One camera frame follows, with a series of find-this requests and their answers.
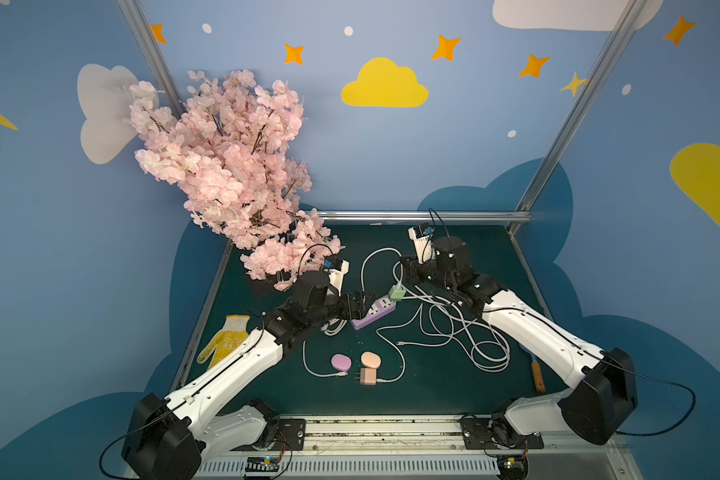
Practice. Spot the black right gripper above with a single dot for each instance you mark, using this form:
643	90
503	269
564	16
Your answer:
413	270

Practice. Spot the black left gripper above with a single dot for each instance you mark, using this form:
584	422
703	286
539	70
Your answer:
353	306

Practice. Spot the green charger plug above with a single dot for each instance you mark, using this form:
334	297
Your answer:
397	293

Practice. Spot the purple earbud case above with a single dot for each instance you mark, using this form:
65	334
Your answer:
341	362

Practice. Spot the purple power strip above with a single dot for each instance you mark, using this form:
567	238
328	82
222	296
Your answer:
380	308

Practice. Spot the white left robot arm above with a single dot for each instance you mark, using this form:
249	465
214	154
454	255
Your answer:
216	384

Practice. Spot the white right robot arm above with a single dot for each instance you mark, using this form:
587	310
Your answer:
600	391

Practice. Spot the yellow work glove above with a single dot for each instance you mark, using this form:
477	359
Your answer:
227	339

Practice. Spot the pink charger adapter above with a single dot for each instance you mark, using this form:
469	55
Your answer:
367	376

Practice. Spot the pink artificial blossom tree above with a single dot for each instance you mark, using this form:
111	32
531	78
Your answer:
228	153

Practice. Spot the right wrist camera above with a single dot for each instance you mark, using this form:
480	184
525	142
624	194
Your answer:
421	236

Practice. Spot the aluminium back frame rail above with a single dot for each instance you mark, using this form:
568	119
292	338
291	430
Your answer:
414	217

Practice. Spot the orange handled garden fork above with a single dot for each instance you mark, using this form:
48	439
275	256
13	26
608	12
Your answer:
539	383

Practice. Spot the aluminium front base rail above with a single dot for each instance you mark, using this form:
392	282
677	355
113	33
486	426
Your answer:
249	445

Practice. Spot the right aluminium frame post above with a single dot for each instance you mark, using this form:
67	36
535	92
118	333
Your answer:
618	40

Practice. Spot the aluminium frame post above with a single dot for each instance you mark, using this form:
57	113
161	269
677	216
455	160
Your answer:
140	27
618	40

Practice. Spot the left aluminium frame post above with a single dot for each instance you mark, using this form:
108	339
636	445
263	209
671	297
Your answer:
140	27

